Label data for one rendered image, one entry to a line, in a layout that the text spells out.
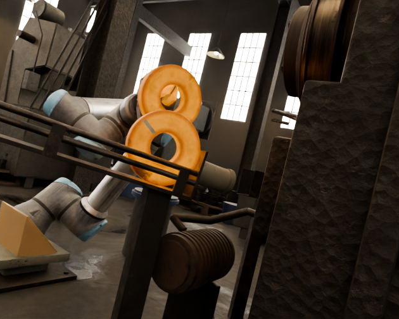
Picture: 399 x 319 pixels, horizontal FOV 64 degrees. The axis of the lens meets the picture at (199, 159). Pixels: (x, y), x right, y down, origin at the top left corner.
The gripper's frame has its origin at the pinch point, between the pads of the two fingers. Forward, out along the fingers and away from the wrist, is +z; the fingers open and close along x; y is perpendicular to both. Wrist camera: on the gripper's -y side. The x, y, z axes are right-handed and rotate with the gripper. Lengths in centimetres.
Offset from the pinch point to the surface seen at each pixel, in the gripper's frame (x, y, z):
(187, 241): 5.5, -34.3, 4.1
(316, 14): 27.9, 23.3, 19.4
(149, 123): -7.8, -12.5, 7.4
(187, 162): 1.9, -18.5, 7.0
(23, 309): -13, -64, -81
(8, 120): -31.0, -17.7, 5.2
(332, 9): 29.7, 23.3, 22.8
